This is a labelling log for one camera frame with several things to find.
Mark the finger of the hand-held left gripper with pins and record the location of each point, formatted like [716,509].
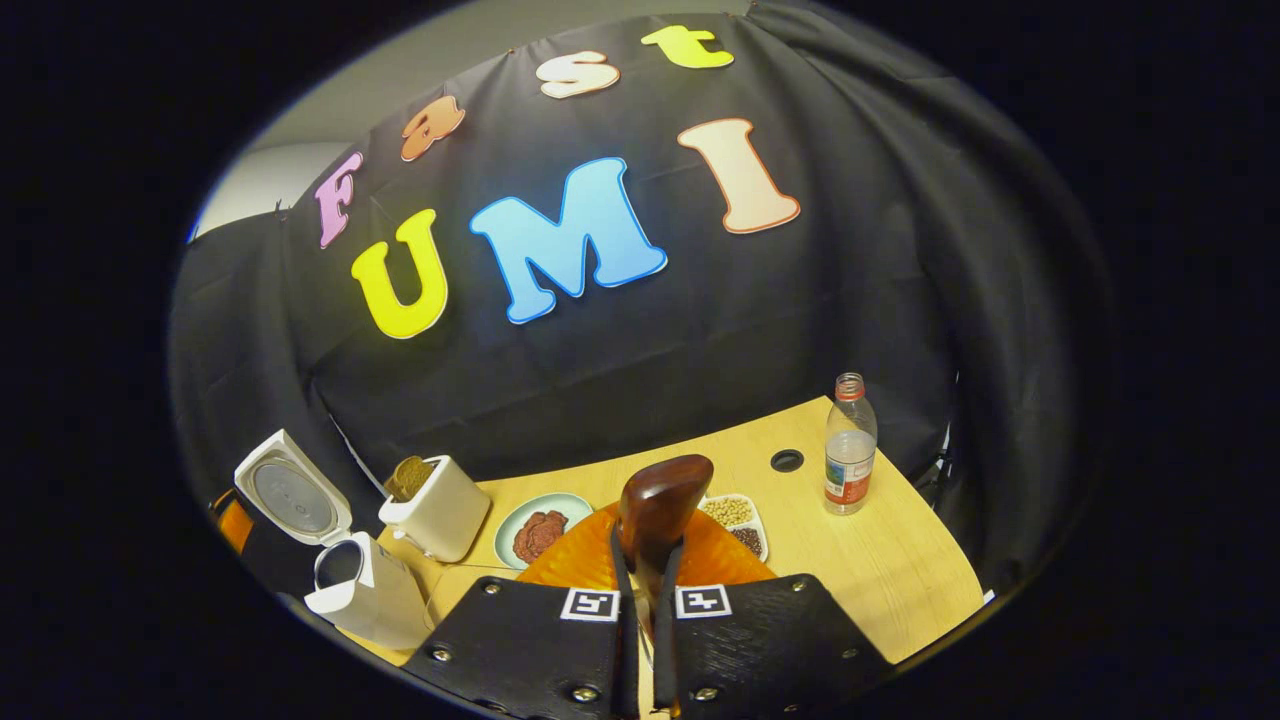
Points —
[235,525]

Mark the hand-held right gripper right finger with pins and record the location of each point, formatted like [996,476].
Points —
[760,650]

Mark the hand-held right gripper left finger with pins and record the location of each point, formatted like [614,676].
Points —
[520,650]

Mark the white rice cooker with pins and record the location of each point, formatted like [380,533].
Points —
[380,600]

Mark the brown wooden spoon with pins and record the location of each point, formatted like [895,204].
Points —
[660,500]

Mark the beige rectangular board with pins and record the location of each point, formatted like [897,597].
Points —
[460,590]

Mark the dark red beans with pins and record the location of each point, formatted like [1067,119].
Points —
[748,541]

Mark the red meat slice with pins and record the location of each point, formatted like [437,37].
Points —
[540,535]

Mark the white divided dish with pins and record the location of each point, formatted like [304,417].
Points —
[755,522]

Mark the pale green plate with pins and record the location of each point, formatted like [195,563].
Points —
[515,515]

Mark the yellow soybeans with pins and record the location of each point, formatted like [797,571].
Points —
[728,510]

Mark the white toaster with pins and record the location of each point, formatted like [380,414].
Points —
[445,510]

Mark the brown bread slice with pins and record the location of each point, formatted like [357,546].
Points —
[408,478]

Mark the black table grommet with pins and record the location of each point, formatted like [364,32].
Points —
[787,460]

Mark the clear plastic water bottle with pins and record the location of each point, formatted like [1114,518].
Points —
[850,460]

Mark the black backdrop cloth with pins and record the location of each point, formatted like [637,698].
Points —
[850,300]

